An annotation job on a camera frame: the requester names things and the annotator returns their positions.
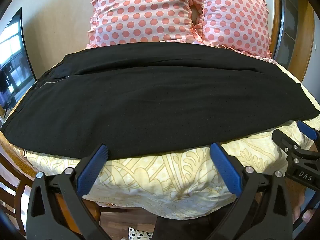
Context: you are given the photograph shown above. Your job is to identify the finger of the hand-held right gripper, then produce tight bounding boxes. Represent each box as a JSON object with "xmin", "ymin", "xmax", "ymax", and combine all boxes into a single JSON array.
[
  {"xmin": 297, "ymin": 121, "xmax": 320, "ymax": 140},
  {"xmin": 272, "ymin": 129, "xmax": 304, "ymax": 160}
]

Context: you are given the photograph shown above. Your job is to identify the yellow patterned bed sheet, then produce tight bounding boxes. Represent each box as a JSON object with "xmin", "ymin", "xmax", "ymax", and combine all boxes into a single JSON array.
[{"xmin": 22, "ymin": 60, "xmax": 320, "ymax": 218}]

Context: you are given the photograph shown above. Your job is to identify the pink polka dot pillow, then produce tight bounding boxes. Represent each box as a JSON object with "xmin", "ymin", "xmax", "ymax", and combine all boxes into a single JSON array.
[
  {"xmin": 191, "ymin": 0, "xmax": 273, "ymax": 59},
  {"xmin": 86, "ymin": 0, "xmax": 204, "ymax": 49}
]

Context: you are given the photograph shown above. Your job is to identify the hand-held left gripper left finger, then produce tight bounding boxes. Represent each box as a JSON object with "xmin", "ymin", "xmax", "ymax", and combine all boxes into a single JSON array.
[{"xmin": 26, "ymin": 144, "xmax": 110, "ymax": 240}]

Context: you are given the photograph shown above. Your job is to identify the white spotted cushion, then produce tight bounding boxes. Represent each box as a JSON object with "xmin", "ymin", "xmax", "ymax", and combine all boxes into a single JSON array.
[{"xmin": 129, "ymin": 227, "xmax": 153, "ymax": 240}]

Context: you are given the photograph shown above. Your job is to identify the black pants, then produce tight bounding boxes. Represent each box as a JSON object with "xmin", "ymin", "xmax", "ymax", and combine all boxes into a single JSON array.
[{"xmin": 0, "ymin": 42, "xmax": 320, "ymax": 161}]

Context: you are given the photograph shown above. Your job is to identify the brown wooden chair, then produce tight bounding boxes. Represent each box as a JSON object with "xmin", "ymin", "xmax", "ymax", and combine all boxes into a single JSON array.
[{"xmin": 0, "ymin": 152, "xmax": 100, "ymax": 238}]

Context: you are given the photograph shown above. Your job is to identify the dark cloth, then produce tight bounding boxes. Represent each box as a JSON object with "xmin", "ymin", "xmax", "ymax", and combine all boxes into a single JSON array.
[{"xmin": 155, "ymin": 204, "xmax": 238, "ymax": 240}]

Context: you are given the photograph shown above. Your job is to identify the person's right hand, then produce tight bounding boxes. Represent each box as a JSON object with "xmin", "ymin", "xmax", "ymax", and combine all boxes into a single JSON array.
[{"xmin": 294, "ymin": 187, "xmax": 317, "ymax": 224}]

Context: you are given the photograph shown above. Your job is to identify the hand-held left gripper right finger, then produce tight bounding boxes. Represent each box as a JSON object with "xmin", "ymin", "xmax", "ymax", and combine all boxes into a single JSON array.
[{"xmin": 210, "ymin": 142, "xmax": 294, "ymax": 240}]

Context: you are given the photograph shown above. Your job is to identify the wall mirror dark frame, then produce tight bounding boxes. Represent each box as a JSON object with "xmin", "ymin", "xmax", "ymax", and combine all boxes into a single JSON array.
[{"xmin": 0, "ymin": 7, "xmax": 37, "ymax": 110}]

